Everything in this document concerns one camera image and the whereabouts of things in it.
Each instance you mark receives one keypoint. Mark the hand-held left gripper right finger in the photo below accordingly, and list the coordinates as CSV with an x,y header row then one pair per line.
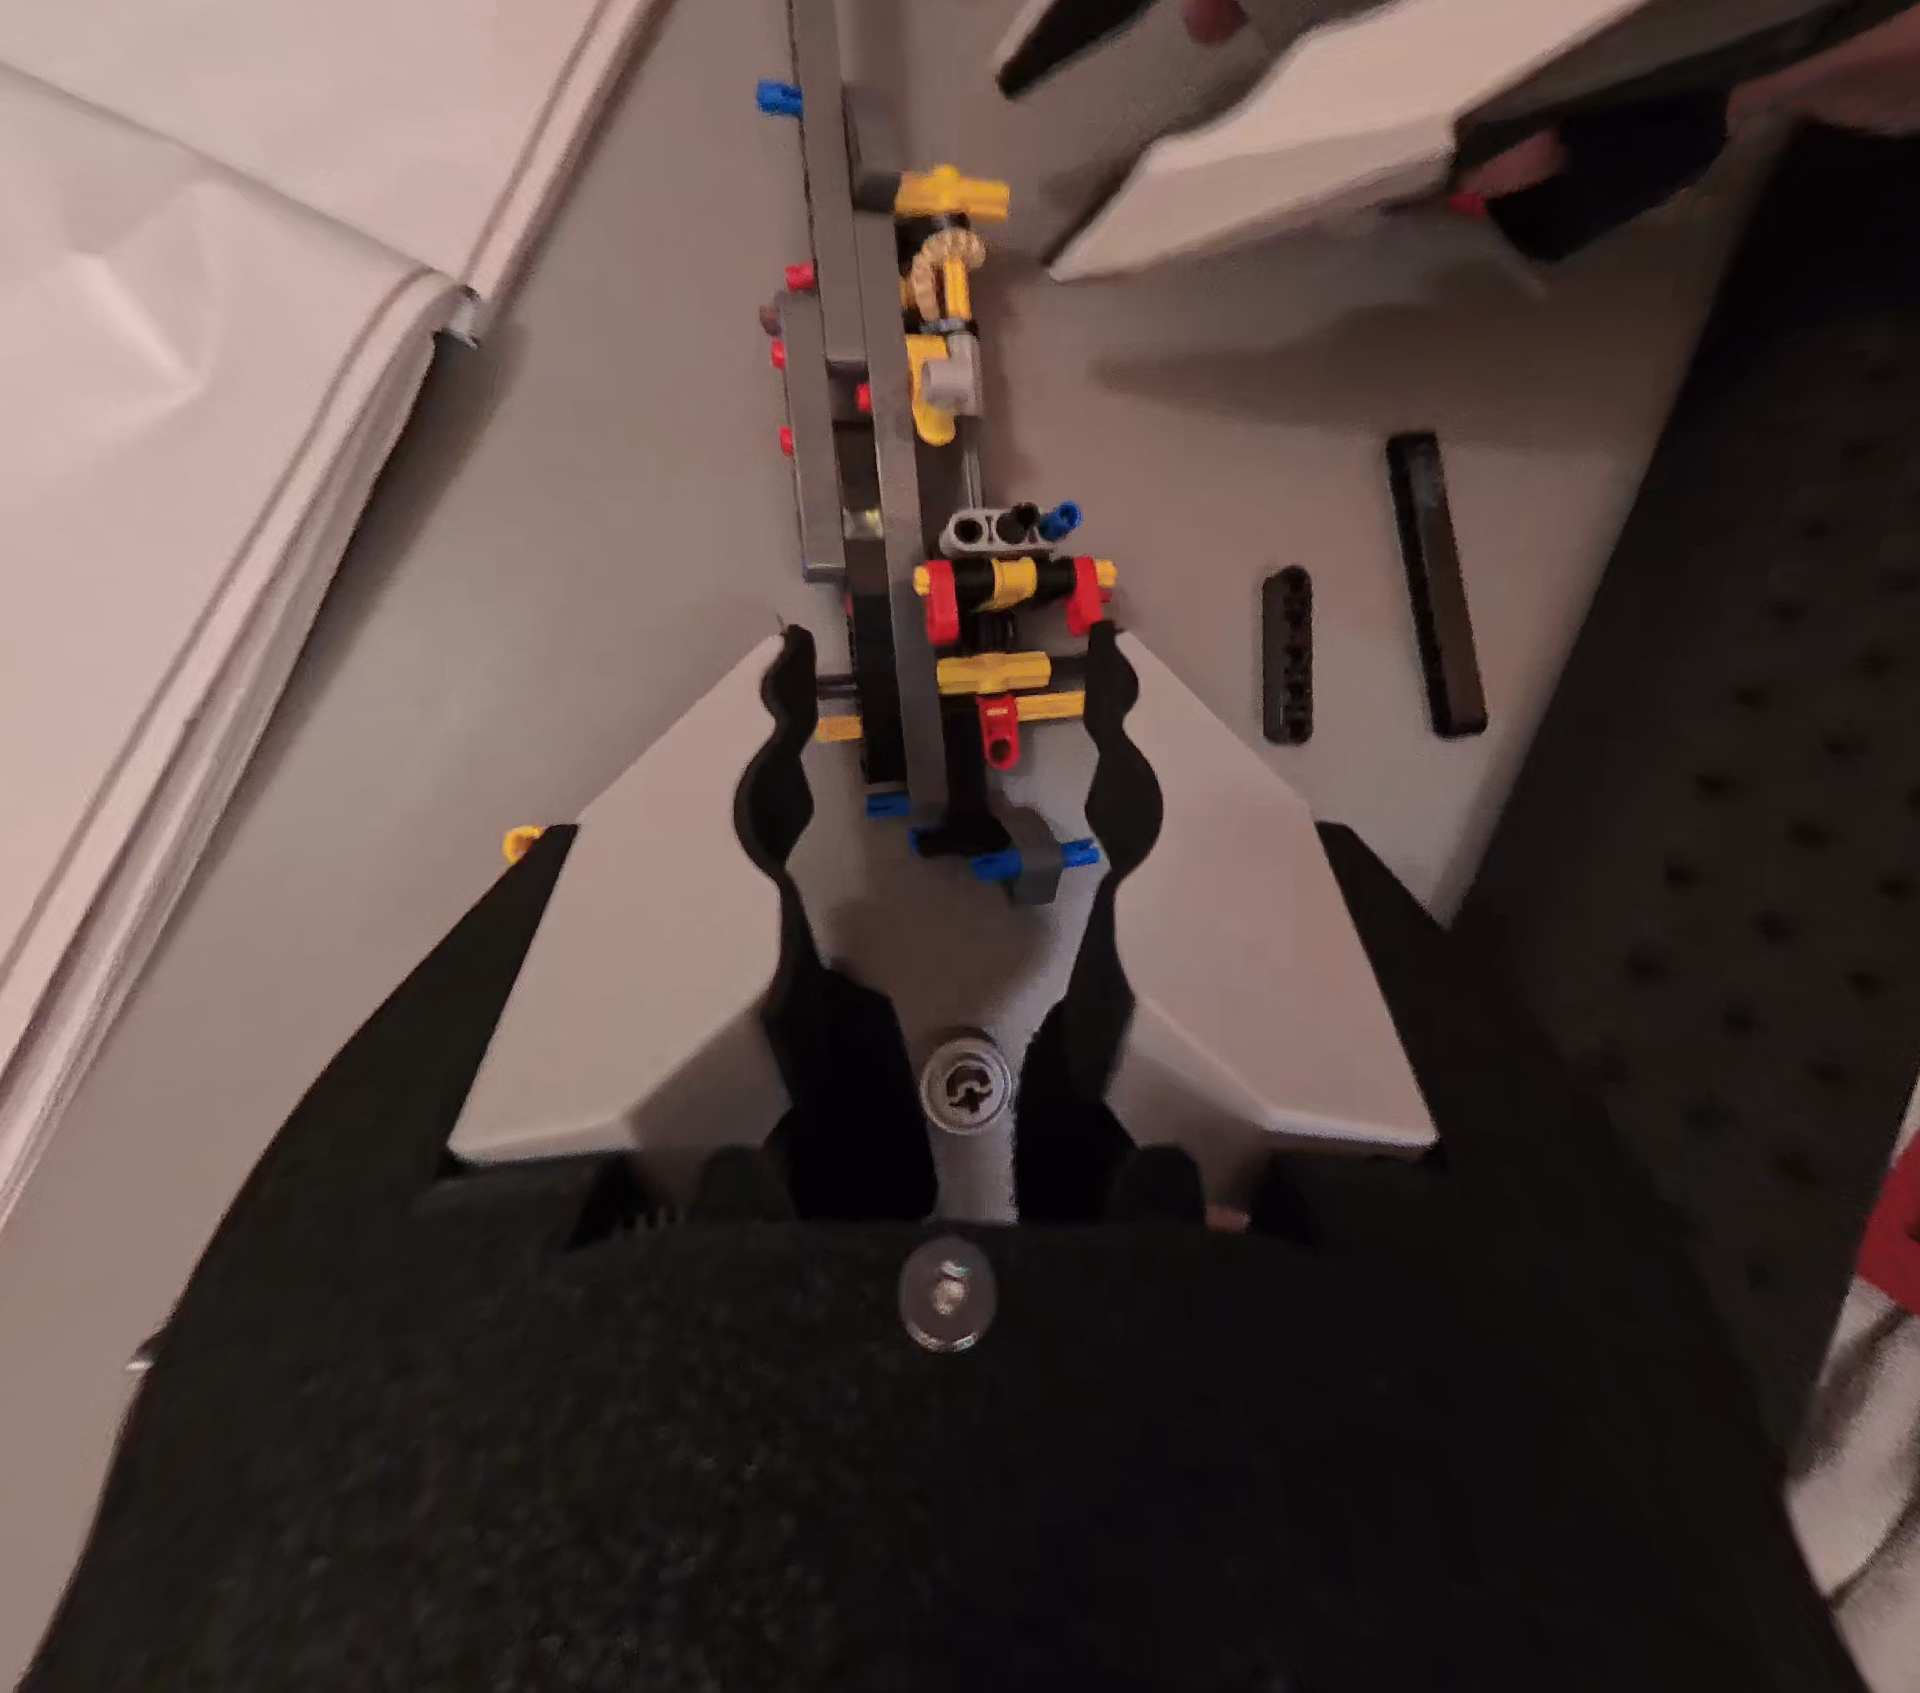
x,y
1260,959

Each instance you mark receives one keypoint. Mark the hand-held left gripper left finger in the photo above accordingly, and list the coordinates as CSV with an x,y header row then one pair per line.
x,y
645,959

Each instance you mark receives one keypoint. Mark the short black lego beam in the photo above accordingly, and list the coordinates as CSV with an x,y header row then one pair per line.
x,y
1287,654

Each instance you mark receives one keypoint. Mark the long black lego beam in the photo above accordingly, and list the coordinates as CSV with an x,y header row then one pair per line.
x,y
1436,582

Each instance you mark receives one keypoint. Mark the grey lego beam assembly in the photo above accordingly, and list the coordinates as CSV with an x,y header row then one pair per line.
x,y
901,478

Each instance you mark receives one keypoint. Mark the yellow lego connector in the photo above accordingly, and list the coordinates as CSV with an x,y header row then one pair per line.
x,y
521,842

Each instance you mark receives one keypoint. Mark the grey lego pulley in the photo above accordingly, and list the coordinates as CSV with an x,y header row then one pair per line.
x,y
968,1086

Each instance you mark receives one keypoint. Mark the person's right hand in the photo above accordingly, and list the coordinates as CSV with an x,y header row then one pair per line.
x,y
1860,72

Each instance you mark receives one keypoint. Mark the black dimpled foam mat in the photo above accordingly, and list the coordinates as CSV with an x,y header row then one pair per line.
x,y
1724,750

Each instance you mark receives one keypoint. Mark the open instruction booklet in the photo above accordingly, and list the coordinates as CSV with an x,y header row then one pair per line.
x,y
225,222

